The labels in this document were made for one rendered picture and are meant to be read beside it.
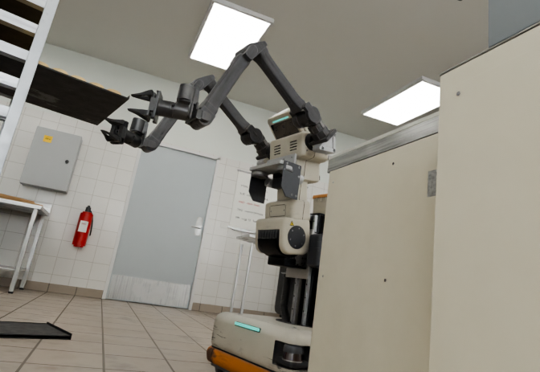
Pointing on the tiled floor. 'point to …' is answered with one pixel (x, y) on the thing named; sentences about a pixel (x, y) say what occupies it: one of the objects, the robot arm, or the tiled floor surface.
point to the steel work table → (25, 236)
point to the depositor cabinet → (488, 212)
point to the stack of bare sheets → (32, 331)
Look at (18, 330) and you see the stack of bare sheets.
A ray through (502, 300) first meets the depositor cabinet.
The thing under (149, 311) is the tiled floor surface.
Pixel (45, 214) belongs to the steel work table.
